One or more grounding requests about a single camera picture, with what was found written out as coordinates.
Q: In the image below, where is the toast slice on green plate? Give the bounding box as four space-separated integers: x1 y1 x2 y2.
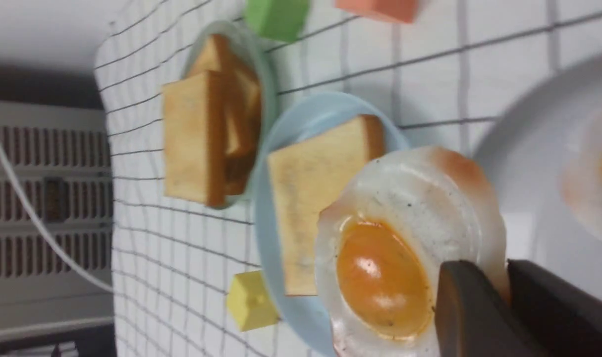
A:
185 34 262 158

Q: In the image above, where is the light blue plate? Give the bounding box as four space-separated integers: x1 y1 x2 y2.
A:
250 91 411 357

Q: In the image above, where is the white vented appliance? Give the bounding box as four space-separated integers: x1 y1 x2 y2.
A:
0 101 113 343

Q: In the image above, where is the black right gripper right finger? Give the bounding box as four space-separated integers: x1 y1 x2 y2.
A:
507 260 602 357

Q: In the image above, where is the orange cube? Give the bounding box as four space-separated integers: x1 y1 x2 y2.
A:
335 0 423 23

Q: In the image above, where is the green cube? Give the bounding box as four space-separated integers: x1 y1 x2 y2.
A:
244 0 310 43

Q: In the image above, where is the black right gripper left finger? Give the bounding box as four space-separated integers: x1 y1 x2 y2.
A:
435 261 545 357

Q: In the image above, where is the white cable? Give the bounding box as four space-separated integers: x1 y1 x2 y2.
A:
0 117 114 293

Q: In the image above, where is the grey plate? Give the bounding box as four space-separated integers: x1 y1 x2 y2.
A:
475 55 602 300

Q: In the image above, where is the bottom toast on green plate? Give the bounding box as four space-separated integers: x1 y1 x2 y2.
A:
224 151 256 196

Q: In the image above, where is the fried egg front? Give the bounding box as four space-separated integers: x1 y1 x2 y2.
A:
314 146 510 357

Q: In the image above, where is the fried egg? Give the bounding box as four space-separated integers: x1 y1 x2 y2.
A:
314 146 510 357
561 108 602 241

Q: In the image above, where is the white black-grid tablecloth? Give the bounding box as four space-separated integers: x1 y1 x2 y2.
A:
94 0 602 357

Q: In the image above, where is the yellow cube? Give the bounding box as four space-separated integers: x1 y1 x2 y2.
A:
226 270 279 332

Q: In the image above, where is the green plate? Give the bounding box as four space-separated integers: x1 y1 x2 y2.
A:
181 20 279 210

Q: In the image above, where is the toast slice top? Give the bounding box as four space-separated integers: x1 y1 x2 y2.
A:
162 71 226 207

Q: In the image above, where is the fried egg back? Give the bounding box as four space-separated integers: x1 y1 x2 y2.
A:
561 108 602 241

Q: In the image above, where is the toast slice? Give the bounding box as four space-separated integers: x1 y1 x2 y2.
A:
162 71 226 207
267 115 385 296
185 34 262 158

